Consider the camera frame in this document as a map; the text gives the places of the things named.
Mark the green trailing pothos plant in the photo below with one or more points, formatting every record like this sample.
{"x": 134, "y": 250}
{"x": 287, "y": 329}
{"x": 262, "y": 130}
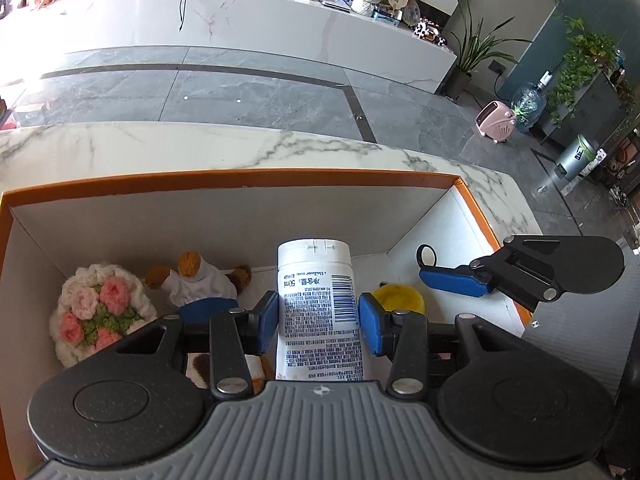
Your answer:
{"x": 582, "y": 65}

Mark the blue water jug with pump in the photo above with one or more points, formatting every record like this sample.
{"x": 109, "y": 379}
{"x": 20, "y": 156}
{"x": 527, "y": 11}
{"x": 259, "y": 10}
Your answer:
{"x": 530, "y": 102}

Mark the black and white cow figurine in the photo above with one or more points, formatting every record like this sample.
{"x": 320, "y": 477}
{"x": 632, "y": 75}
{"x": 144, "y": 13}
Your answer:
{"x": 428, "y": 33}

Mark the yellow round lid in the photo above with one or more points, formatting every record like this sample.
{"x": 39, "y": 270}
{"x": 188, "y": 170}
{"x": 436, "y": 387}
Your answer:
{"x": 400, "y": 297}

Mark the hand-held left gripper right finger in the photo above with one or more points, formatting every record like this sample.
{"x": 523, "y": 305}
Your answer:
{"x": 372, "y": 327}

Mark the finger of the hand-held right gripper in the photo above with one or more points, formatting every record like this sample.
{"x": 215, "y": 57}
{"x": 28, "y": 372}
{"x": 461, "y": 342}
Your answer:
{"x": 450, "y": 280}

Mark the long-leaf potted plant black pot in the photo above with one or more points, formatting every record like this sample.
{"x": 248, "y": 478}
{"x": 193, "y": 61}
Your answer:
{"x": 475, "y": 45}

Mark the white printed plastic bottle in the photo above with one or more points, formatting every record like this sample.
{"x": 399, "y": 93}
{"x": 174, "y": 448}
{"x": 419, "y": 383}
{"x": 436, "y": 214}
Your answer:
{"x": 320, "y": 310}

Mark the white crochet bunny with flowers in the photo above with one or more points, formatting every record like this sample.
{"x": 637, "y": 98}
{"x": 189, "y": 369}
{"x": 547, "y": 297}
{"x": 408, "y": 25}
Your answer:
{"x": 100, "y": 310}

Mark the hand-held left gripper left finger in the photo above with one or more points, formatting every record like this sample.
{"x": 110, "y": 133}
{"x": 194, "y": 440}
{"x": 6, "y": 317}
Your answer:
{"x": 267, "y": 322}

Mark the dark grey sideboard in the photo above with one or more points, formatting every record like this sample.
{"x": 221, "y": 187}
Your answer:
{"x": 600, "y": 105}

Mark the pink fan heater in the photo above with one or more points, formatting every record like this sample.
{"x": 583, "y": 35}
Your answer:
{"x": 495, "y": 122}

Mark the silver trash can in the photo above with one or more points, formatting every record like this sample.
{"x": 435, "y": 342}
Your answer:
{"x": 580, "y": 155}

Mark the white marble tv cabinet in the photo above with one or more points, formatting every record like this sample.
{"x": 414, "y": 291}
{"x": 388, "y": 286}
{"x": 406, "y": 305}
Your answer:
{"x": 250, "y": 25}

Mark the orange cardboard box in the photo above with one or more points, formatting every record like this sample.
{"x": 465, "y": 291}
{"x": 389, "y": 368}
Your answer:
{"x": 225, "y": 210}

